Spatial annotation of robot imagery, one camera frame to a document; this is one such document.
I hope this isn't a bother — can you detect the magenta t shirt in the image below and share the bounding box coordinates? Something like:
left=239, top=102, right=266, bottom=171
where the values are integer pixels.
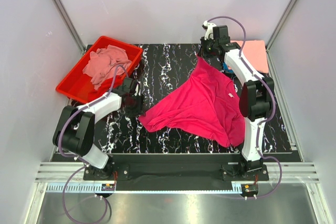
left=139, top=58, right=245, bottom=147

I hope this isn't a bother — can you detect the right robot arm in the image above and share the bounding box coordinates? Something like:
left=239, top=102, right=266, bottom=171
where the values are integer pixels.
left=198, top=37, right=276, bottom=180

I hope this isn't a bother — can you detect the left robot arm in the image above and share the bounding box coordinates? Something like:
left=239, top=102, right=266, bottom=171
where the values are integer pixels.
left=52, top=77, right=144, bottom=180

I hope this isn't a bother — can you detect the folded blue t shirt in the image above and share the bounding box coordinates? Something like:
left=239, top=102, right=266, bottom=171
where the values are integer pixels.
left=222, top=62, right=234, bottom=74

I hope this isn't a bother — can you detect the red t shirt in bin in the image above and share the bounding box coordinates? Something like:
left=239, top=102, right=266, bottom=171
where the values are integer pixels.
left=88, top=76, right=123, bottom=102

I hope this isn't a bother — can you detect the dusty pink t shirt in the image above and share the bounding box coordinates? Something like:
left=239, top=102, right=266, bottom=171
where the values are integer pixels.
left=82, top=45, right=132, bottom=90

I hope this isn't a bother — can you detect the folded salmon t shirt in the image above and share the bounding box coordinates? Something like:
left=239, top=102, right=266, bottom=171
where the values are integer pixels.
left=243, top=40, right=269, bottom=73

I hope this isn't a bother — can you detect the red plastic bin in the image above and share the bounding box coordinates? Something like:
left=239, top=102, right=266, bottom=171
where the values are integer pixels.
left=56, top=36, right=143, bottom=103

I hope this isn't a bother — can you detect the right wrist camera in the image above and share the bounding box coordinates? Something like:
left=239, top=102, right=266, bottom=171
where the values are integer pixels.
left=202, top=21, right=230, bottom=42

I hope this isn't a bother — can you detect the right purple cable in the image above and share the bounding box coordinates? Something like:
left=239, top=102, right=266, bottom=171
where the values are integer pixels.
left=206, top=16, right=284, bottom=200

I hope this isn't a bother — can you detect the purple cable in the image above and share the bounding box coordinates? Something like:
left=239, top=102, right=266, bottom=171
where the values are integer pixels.
left=206, top=16, right=284, bottom=200
left=57, top=64, right=129, bottom=223

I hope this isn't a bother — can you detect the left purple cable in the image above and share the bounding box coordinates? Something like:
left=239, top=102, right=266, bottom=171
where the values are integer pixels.
left=57, top=64, right=129, bottom=223

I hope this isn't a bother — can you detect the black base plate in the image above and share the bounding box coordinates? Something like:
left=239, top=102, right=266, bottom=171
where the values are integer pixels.
left=83, top=152, right=302, bottom=185

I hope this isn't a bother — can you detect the aluminium rail profile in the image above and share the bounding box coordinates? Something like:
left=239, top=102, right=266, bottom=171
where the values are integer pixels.
left=35, top=162, right=85, bottom=182

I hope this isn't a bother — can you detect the white slotted cable duct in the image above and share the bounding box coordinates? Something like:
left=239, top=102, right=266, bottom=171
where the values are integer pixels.
left=46, top=181, right=242, bottom=194

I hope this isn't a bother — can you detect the right aluminium frame post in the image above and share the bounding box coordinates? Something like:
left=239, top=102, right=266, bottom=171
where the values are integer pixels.
left=266, top=0, right=299, bottom=52

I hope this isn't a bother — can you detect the aluminium frame post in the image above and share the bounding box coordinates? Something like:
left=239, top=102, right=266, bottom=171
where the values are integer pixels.
left=266, top=0, right=299, bottom=52
left=52, top=0, right=86, bottom=53

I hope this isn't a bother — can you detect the left aluminium frame post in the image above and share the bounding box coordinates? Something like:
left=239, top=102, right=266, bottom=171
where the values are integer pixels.
left=52, top=0, right=86, bottom=53

